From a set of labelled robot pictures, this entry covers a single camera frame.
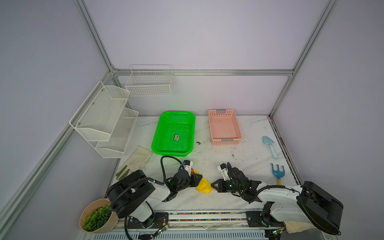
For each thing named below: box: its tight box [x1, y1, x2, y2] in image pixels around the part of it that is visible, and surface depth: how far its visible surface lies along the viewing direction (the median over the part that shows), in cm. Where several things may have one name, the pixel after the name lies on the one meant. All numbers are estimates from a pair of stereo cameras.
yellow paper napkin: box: [193, 170, 214, 195], surface depth 83 cm
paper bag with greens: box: [79, 198, 119, 234], surface depth 65 cm
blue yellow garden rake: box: [270, 163, 285, 186], surface depth 90 cm
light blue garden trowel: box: [262, 135, 279, 160], surface depth 106 cm
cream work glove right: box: [284, 221, 314, 234], surface depth 72 cm
